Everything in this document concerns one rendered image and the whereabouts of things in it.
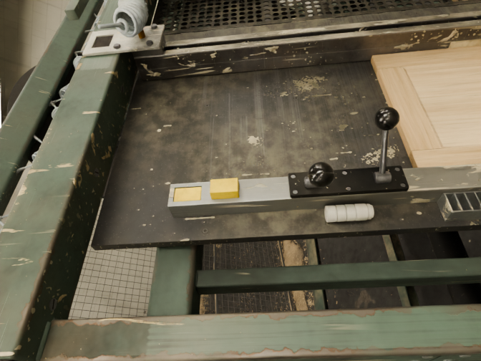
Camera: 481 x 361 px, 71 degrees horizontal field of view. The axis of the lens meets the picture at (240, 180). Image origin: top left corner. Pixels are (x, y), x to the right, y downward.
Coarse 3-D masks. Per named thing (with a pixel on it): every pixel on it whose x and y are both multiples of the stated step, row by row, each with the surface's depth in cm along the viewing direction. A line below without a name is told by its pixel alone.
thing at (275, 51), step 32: (96, 32) 86; (160, 32) 83; (288, 32) 84; (320, 32) 84; (352, 32) 81; (384, 32) 80; (416, 32) 80; (448, 32) 80; (480, 32) 80; (160, 64) 86; (192, 64) 86; (224, 64) 86; (256, 64) 86; (288, 64) 86
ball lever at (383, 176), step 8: (376, 112) 54; (384, 112) 53; (392, 112) 53; (376, 120) 54; (384, 120) 53; (392, 120) 53; (384, 128) 54; (392, 128) 54; (384, 136) 55; (384, 144) 56; (384, 152) 56; (384, 160) 57; (384, 168) 57; (376, 176) 58; (384, 176) 57
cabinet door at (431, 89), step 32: (384, 64) 81; (416, 64) 80; (448, 64) 79; (480, 64) 78; (384, 96) 77; (416, 96) 74; (448, 96) 73; (480, 96) 72; (416, 128) 68; (448, 128) 68; (480, 128) 67; (416, 160) 64; (448, 160) 63; (480, 160) 62
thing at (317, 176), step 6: (318, 162) 49; (324, 162) 49; (312, 168) 48; (318, 168) 48; (324, 168) 47; (330, 168) 48; (312, 174) 48; (318, 174) 47; (324, 174) 47; (330, 174) 48; (306, 180) 58; (312, 180) 48; (318, 180) 48; (324, 180) 47; (330, 180) 48; (306, 186) 59; (312, 186) 59; (318, 186) 49; (324, 186) 48
